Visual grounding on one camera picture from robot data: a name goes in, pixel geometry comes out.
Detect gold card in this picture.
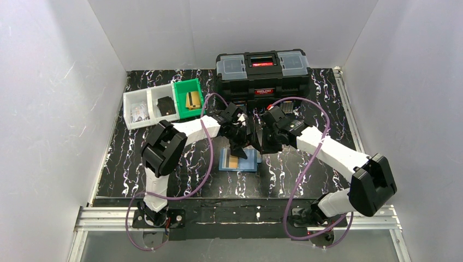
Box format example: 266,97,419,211
186,91,201,110
219,148,239,170

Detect blue leather card holder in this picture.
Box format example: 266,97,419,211
218,148,262,172

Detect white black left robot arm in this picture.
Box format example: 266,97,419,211
137,103,261,227

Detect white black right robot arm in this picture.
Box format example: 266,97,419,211
261,106,397,225

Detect gold card in green bin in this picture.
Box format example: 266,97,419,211
186,91,201,110

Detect black card in white bin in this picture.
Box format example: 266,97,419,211
157,96,176,116

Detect white bin with black card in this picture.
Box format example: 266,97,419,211
147,84,180,124

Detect patterned cards in white bin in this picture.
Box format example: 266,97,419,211
130,102,150,123

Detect white bin with patterned cards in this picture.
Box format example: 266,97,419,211
123,90,151,130

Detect black toolbox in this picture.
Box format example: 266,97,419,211
215,49,315,111

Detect green plastic bin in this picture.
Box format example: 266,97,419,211
174,79,204,119

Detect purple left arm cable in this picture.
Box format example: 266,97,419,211
124,93,229,252

